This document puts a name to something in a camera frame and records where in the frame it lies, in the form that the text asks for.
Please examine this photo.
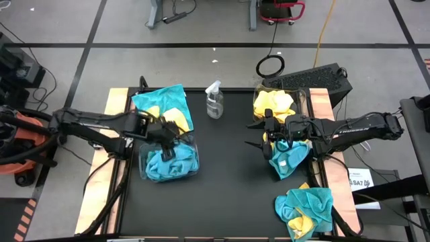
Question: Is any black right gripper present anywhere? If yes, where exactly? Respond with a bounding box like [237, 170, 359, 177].
[244, 114, 315, 159]

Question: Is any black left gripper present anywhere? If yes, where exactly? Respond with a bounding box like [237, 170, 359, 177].
[147, 119, 181, 163]

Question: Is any blue microfiber towel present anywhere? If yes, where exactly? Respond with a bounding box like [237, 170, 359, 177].
[268, 138, 312, 182]
[144, 151, 182, 183]
[131, 83, 195, 132]
[161, 143, 200, 175]

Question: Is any teal terry microfiber towel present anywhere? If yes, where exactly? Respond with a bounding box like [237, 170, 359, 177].
[284, 187, 335, 233]

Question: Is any clear plastic bin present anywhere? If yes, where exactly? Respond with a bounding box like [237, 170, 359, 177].
[251, 83, 307, 124]
[138, 131, 202, 185]

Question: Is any clear plastic spray bottle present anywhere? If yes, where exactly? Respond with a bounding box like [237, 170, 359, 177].
[204, 79, 225, 120]

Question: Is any black perforated computer tower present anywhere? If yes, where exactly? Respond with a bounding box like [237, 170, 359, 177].
[261, 63, 353, 109]

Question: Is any white paper sheet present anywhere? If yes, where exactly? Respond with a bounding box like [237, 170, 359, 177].
[347, 167, 382, 211]

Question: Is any grey desk leg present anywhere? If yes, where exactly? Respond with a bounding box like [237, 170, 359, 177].
[248, 0, 259, 32]
[144, 0, 165, 30]

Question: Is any red and black cart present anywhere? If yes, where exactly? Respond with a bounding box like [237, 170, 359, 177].
[257, 0, 306, 27]

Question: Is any black power strip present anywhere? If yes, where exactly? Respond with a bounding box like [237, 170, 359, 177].
[162, 11, 188, 25]

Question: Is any orange vacuum cleaner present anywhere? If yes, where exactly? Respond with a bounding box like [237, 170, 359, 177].
[0, 104, 58, 188]

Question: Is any black metal bar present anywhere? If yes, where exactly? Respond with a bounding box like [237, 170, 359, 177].
[351, 173, 430, 206]

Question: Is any grey side table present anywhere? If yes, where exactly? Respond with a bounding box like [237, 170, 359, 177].
[398, 95, 430, 202]

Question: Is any black computer case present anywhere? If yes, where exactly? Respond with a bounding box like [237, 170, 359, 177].
[0, 32, 46, 108]

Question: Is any black coiled hanging cable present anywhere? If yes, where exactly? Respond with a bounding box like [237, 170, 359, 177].
[255, 19, 286, 80]

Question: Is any black metal table frame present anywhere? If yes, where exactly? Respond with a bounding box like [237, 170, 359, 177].
[74, 75, 366, 242]

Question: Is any yellow hanging cable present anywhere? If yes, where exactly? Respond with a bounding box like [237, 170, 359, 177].
[312, 0, 337, 69]

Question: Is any black vacuum hose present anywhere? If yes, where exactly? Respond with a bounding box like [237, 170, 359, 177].
[0, 106, 68, 166]

